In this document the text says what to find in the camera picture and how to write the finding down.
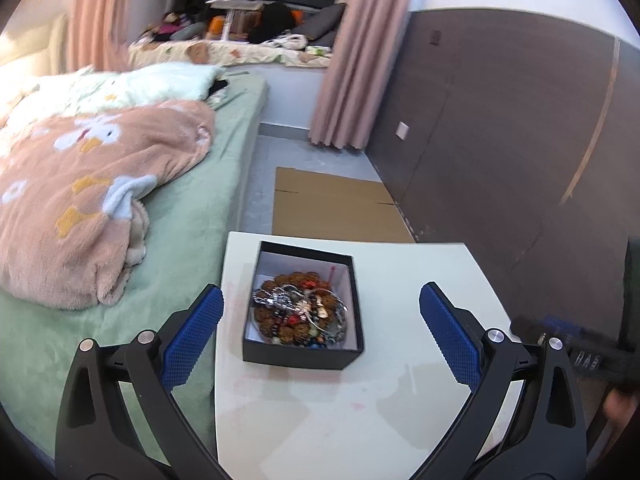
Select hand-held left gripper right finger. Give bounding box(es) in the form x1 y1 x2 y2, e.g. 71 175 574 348
405 281 587 480

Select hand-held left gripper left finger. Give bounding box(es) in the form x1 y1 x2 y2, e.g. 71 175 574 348
55 284 236 480

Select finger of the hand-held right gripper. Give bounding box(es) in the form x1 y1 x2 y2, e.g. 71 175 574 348
509 314 550 347
546 313 585 337

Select silver chain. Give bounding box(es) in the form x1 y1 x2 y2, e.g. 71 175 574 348
252 284 302 312

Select red string bracelet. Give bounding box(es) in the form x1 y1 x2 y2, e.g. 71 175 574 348
284 266 337 332

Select black jewelry box white lining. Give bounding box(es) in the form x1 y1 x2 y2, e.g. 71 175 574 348
242 240 365 371

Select silver hoop bangle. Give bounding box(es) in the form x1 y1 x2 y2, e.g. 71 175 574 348
294 287 352 335

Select multicolour bead bracelet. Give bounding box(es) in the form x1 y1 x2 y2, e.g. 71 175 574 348
269 305 349 350

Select person's right hand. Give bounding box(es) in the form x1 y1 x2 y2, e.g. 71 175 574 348
602 391 640 420

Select bed with green sheet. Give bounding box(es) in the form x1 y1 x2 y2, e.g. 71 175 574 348
0 70 272 467

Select flat cardboard sheet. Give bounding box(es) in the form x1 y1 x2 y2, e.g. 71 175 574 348
272 166 416 244

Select pink printed fleece blanket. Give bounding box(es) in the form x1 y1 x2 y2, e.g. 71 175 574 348
0 99 217 309

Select pale green quilt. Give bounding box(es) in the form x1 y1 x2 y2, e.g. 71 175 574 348
0 63 227 127

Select floral window seat cushion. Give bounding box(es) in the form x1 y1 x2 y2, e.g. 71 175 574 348
127 37 334 69

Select pink curtain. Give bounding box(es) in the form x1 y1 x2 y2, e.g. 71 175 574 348
66 0 139 72
307 0 422 151

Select pile of clothes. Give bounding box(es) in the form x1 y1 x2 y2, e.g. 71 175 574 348
139 9 211 44

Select white printed cloth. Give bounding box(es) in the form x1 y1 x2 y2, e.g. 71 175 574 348
264 33 309 51

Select black bag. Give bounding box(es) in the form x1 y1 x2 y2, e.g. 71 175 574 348
247 2 304 46

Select cream headboard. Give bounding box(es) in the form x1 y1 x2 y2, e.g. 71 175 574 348
0 12 69 67

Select dark grey pillow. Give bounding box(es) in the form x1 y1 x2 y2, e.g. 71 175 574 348
294 2 349 42

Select brown bead bracelet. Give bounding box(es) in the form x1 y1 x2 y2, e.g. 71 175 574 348
252 270 347 347

